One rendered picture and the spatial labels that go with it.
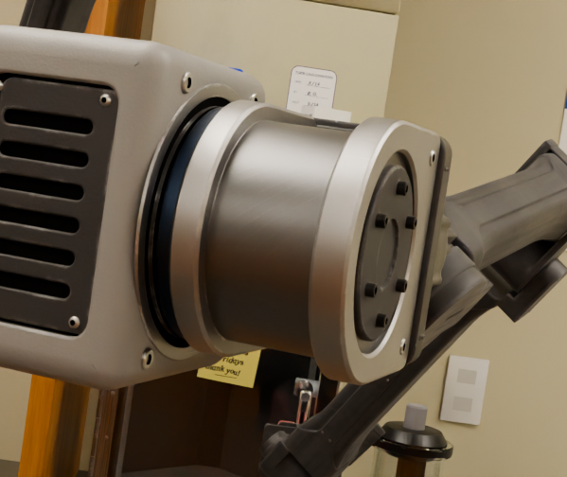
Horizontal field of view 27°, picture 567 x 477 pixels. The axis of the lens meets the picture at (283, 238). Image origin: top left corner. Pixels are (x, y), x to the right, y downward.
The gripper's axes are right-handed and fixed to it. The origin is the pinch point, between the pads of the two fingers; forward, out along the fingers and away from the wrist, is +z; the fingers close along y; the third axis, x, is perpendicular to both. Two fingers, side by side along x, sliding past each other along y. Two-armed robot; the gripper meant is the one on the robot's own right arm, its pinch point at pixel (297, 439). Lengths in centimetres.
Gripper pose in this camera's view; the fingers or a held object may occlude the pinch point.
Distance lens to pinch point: 157.1
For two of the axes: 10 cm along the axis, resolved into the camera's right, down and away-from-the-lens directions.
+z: -0.5, -0.5, 10.0
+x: -1.4, 9.9, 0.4
